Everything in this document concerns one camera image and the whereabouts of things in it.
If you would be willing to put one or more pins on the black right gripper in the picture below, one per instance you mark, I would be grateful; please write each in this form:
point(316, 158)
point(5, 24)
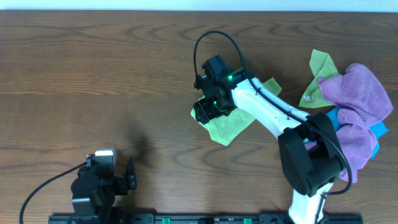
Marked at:
point(204, 111)

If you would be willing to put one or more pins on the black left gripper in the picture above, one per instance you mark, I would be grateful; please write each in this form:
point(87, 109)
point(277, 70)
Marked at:
point(123, 182)

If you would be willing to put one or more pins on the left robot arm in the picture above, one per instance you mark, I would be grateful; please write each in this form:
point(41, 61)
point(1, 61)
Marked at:
point(96, 187)

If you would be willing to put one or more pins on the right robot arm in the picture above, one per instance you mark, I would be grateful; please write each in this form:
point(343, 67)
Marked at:
point(310, 153)

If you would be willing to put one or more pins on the olive green cloth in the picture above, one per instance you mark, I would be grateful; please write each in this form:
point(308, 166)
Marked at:
point(322, 67)

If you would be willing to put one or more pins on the purple cloth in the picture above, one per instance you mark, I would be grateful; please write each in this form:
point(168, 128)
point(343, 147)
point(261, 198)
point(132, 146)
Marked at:
point(363, 102)

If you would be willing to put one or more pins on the blue cloth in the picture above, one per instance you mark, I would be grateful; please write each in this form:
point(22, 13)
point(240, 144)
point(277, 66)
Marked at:
point(378, 129)

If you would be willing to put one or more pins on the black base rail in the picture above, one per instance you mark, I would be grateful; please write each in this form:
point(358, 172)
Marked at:
point(148, 218)

